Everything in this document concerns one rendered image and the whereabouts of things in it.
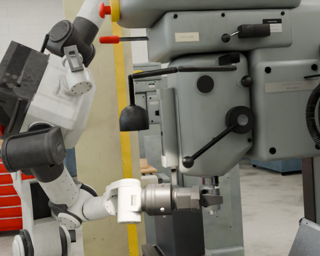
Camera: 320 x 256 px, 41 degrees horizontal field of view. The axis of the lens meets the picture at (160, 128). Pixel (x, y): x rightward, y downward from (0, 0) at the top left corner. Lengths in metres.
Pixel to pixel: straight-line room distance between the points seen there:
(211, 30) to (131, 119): 0.29
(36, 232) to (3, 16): 8.99
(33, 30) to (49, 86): 8.99
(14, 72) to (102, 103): 1.56
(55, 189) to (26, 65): 0.38
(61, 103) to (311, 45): 0.72
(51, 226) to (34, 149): 0.52
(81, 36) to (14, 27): 8.87
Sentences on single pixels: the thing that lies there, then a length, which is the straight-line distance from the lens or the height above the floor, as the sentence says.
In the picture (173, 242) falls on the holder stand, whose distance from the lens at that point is 1.62.
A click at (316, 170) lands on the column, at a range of 1.44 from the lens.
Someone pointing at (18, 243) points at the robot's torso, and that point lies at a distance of 1.69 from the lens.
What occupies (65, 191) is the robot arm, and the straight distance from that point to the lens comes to 1.34.
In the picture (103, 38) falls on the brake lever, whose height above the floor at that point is 1.70.
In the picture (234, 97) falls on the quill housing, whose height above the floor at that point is 1.51.
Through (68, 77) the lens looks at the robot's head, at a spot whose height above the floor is 1.60.
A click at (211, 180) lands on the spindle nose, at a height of 1.29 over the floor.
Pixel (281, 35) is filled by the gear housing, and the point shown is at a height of 1.66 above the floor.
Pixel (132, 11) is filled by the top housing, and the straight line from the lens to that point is 1.07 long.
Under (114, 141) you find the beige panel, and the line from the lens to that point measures 2.87.
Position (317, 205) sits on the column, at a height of 1.16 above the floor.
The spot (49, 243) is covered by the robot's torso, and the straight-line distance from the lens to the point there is 1.67.
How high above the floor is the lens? 1.51
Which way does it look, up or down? 3 degrees down
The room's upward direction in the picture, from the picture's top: 4 degrees counter-clockwise
